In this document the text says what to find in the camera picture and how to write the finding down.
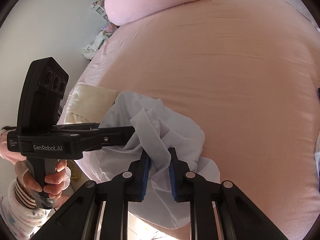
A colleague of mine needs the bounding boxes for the person's left hand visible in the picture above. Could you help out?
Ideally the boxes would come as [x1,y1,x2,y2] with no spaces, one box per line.
[14,160,72,194]

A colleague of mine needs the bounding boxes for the white rack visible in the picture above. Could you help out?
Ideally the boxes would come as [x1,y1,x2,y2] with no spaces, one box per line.
[91,1,110,23]

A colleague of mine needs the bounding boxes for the bed with pink sheet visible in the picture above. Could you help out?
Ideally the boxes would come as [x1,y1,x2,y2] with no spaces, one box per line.
[60,0,320,240]

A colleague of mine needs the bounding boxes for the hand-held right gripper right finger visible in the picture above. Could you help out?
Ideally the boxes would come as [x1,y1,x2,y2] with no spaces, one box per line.
[168,148,288,240]

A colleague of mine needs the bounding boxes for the white collared shirt navy cuffs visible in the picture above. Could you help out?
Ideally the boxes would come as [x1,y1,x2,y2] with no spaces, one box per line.
[89,91,221,230]

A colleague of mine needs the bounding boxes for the pink fleece cloth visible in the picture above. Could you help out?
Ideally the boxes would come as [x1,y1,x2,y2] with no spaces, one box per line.
[0,127,27,166]

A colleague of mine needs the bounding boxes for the cream folded cloth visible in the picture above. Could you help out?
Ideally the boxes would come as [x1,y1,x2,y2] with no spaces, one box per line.
[63,84,120,126]

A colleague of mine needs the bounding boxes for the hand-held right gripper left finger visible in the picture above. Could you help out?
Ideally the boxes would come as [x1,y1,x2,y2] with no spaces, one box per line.
[30,152,151,240]

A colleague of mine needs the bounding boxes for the pink rolled quilt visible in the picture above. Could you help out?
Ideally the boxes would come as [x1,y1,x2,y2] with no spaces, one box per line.
[103,0,217,26]

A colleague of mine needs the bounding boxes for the pile of white clothes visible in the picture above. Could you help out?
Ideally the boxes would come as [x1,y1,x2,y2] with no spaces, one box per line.
[81,29,112,60]

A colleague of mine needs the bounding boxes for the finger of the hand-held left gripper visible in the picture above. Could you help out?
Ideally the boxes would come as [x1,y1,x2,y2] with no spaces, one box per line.
[54,122,101,134]
[80,126,137,153]

